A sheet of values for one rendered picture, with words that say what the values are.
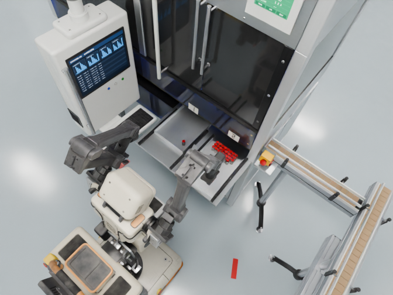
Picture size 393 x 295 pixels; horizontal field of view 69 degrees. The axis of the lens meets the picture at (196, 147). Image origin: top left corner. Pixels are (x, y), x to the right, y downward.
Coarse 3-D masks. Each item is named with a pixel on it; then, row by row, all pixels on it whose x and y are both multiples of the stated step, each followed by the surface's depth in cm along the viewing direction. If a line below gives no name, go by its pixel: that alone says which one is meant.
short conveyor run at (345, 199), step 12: (276, 144) 197; (276, 156) 191; (288, 156) 192; (300, 156) 188; (288, 168) 190; (300, 168) 188; (312, 168) 189; (300, 180) 191; (312, 180) 184; (324, 180) 185; (336, 180) 181; (324, 192) 183; (336, 192) 174; (348, 192) 182; (336, 204) 183; (348, 204) 177; (360, 204) 180
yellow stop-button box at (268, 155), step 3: (264, 150) 182; (267, 150) 182; (270, 150) 182; (264, 153) 181; (267, 153) 181; (270, 153) 181; (273, 153) 181; (261, 156) 180; (264, 156) 179; (267, 156) 180; (270, 156) 180; (273, 156) 180; (258, 159) 185; (261, 159) 183; (264, 159) 181; (267, 159) 179; (270, 159) 179; (267, 162) 181; (270, 162) 181; (267, 165) 183
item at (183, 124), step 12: (180, 108) 211; (168, 120) 206; (180, 120) 208; (192, 120) 208; (204, 120) 209; (156, 132) 198; (168, 132) 202; (180, 132) 202; (192, 132) 203; (180, 144) 197
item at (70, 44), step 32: (64, 32) 145; (96, 32) 154; (128, 32) 172; (64, 64) 150; (96, 64) 167; (128, 64) 189; (64, 96) 177; (96, 96) 184; (128, 96) 211; (96, 128) 205
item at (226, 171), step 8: (208, 144) 198; (208, 152) 196; (240, 160) 194; (224, 168) 190; (232, 168) 191; (200, 176) 186; (216, 176) 187; (224, 176) 187; (200, 184) 183; (216, 184) 184; (208, 192) 177; (216, 192) 179
